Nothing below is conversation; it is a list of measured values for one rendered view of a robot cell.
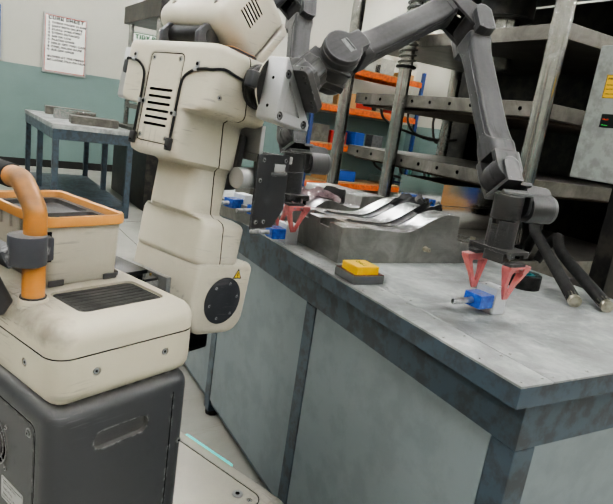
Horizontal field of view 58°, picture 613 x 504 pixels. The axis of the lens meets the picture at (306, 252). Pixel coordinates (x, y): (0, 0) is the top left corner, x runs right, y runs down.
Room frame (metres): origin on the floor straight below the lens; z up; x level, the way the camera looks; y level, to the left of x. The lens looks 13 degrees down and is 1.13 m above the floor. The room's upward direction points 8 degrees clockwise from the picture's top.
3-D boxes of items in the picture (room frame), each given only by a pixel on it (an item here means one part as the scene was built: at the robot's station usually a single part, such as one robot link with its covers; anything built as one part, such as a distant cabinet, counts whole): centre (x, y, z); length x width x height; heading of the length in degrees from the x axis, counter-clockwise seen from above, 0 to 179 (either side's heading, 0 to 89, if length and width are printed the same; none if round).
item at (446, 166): (2.54, -0.73, 1.02); 1.10 x 0.74 x 0.05; 30
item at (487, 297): (1.08, -0.35, 0.83); 0.13 x 0.05 x 0.05; 125
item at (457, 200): (2.43, -0.64, 0.87); 0.50 x 0.27 x 0.17; 120
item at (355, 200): (1.82, 0.03, 0.86); 0.50 x 0.26 x 0.11; 138
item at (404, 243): (1.56, -0.23, 0.87); 0.50 x 0.26 x 0.14; 120
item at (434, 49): (2.55, -0.74, 1.52); 1.10 x 0.70 x 0.05; 30
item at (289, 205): (1.44, 0.05, 0.88); 0.07 x 0.07 x 0.09; 32
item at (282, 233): (1.45, 0.10, 0.83); 0.13 x 0.05 x 0.05; 122
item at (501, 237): (1.10, -0.38, 0.96); 0.10 x 0.07 x 0.07; 35
